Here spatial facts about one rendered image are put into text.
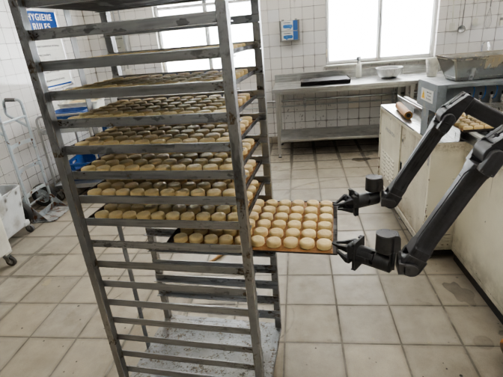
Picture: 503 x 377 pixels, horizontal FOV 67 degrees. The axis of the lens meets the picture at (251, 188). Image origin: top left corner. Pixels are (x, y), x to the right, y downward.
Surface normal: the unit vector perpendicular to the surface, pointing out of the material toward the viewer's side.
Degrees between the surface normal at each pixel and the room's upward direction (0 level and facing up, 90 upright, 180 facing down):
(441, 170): 90
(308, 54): 90
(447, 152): 90
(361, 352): 0
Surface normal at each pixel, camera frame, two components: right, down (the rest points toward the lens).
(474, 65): -0.03, 0.74
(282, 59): -0.11, 0.39
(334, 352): -0.08, -0.92
